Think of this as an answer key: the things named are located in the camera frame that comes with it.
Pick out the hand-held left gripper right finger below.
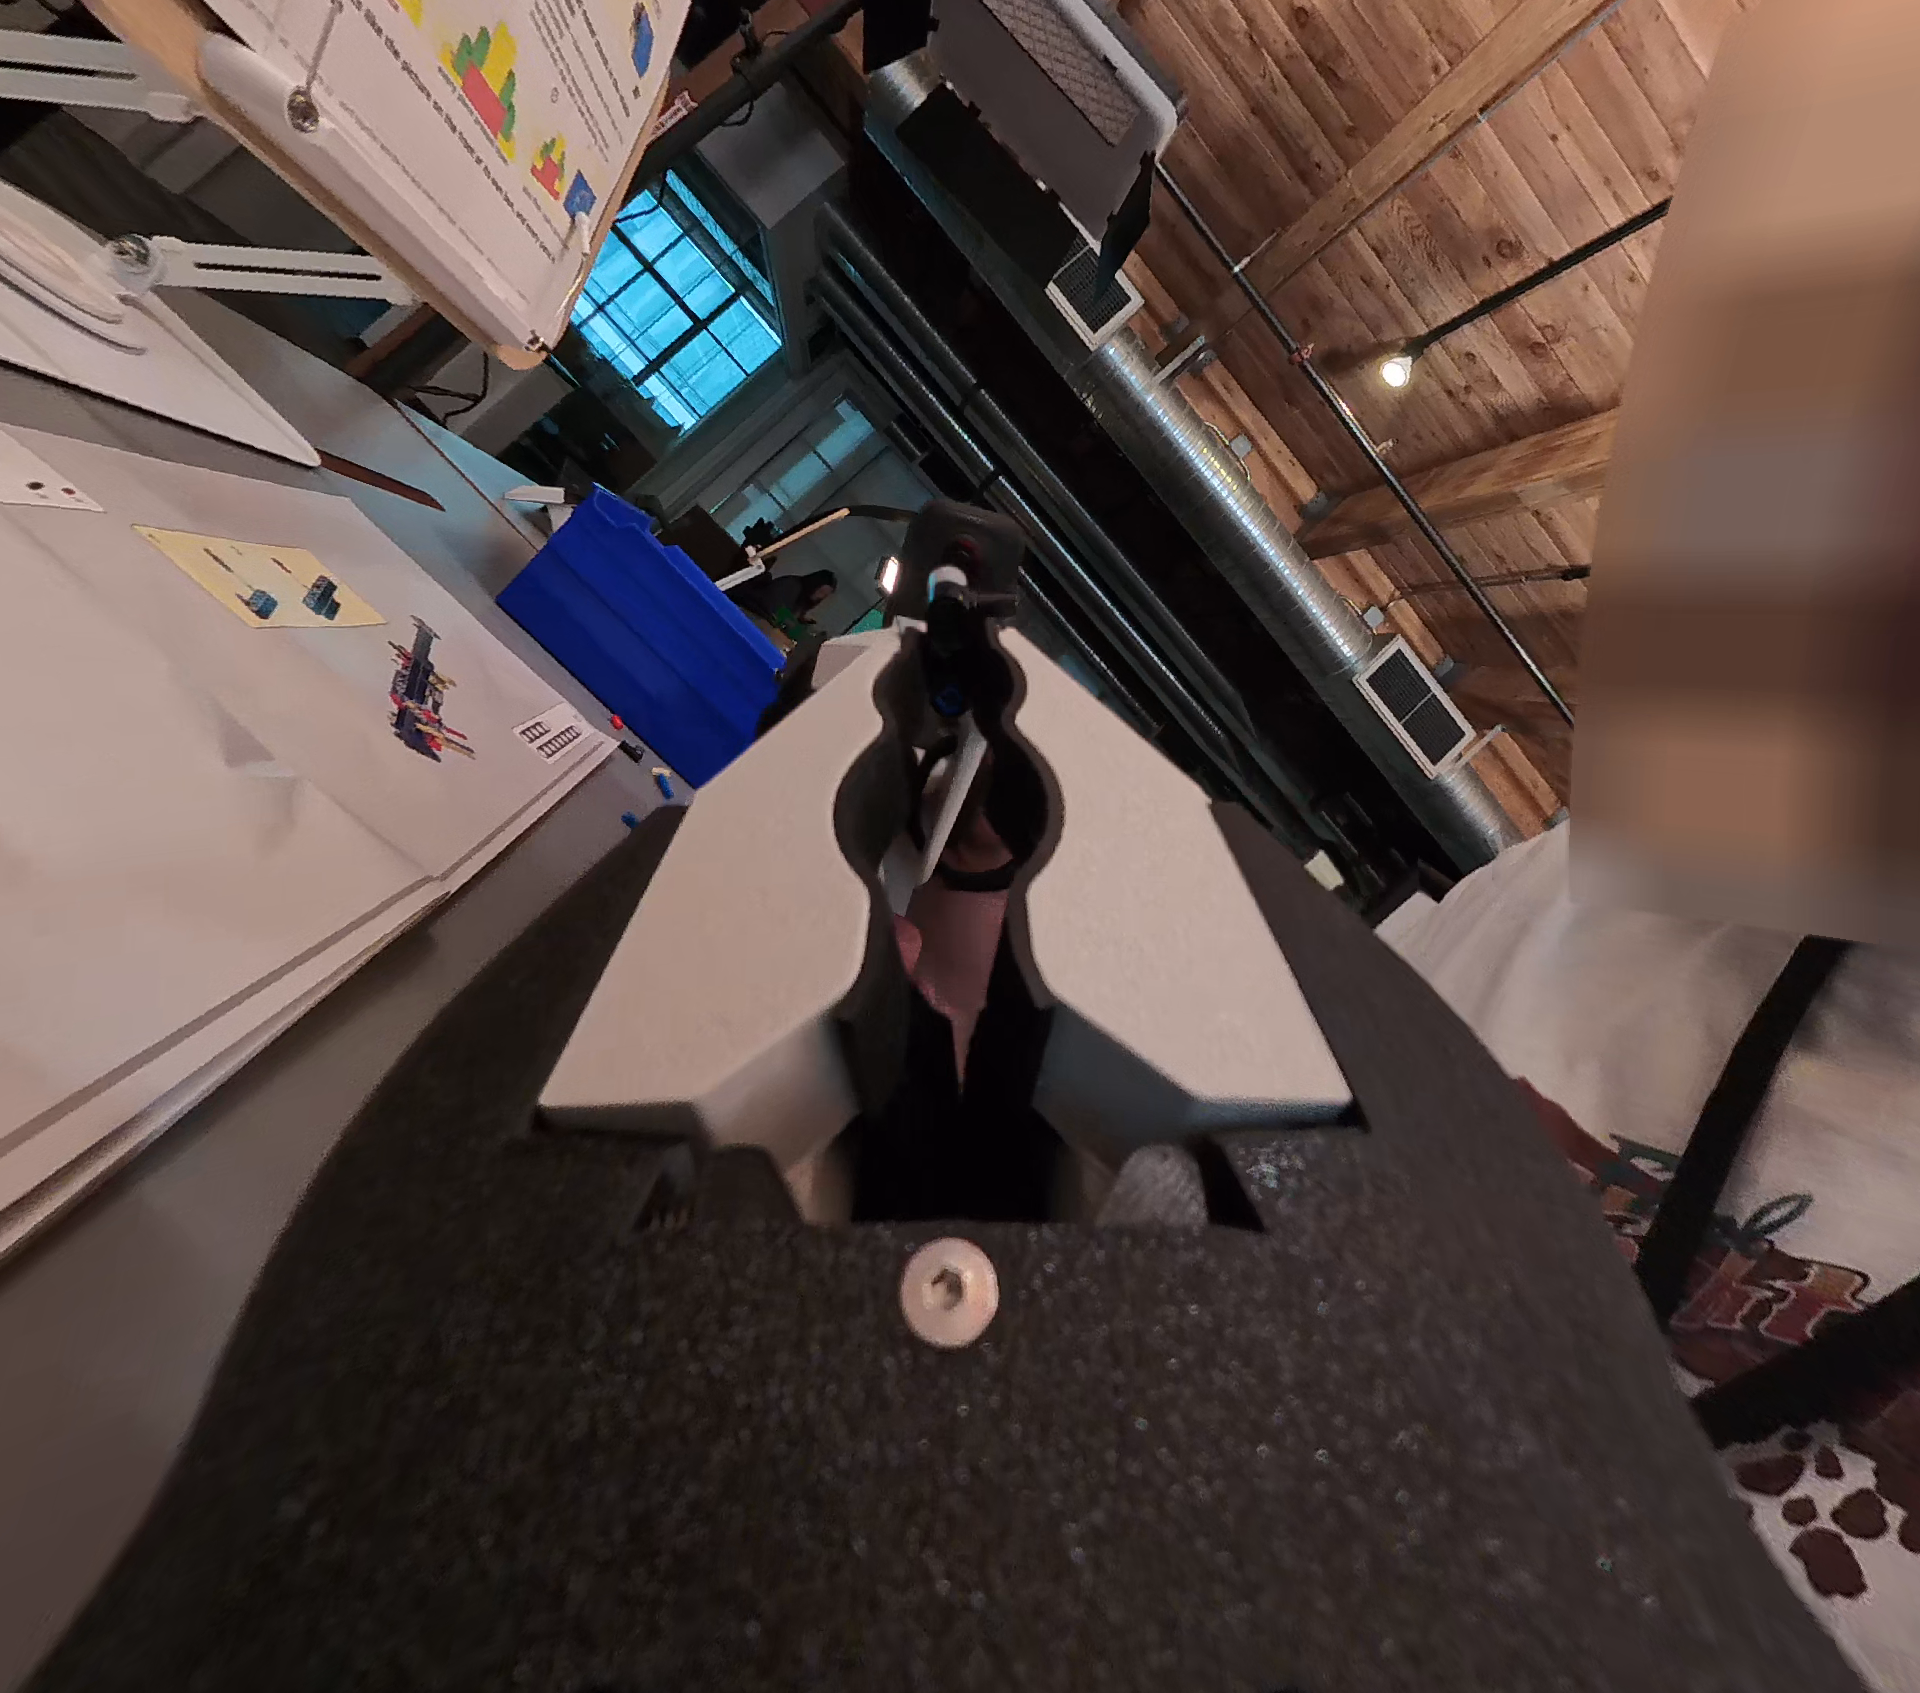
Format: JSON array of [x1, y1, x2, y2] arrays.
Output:
[[990, 623, 1355, 1228]]

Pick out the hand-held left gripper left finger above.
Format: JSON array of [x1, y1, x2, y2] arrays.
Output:
[[536, 631, 923, 1228]]

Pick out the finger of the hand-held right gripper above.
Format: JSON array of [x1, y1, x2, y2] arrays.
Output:
[[877, 732, 996, 920]]

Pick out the black lego connector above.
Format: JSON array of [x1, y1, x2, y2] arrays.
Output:
[[899, 582, 1022, 734]]

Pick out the lego instruction booklet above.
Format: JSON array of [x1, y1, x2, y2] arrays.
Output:
[[0, 425, 624, 1262]]

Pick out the black white desk lamp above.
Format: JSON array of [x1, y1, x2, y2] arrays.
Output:
[[716, 503, 901, 593]]

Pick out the white air vent grille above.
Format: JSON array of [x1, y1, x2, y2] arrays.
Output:
[[1043, 245, 1145, 344], [1353, 634, 1479, 776]]

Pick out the blue plastic bin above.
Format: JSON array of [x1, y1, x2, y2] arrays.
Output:
[[493, 484, 790, 793]]

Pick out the black ceiling conduit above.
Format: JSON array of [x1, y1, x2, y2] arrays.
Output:
[[1145, 163, 1578, 726]]

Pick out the hanging grey panel light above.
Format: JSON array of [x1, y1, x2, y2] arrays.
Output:
[[862, 0, 1181, 293]]

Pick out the black pole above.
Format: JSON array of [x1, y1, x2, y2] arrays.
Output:
[[659, 0, 871, 143]]

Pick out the brown wooden strip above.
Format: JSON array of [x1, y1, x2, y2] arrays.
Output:
[[313, 448, 447, 513]]

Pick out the silver ventilation duct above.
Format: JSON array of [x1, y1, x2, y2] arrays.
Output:
[[870, 58, 1518, 871]]

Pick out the black strap harness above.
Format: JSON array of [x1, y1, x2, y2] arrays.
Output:
[[1634, 935, 1920, 1447]]

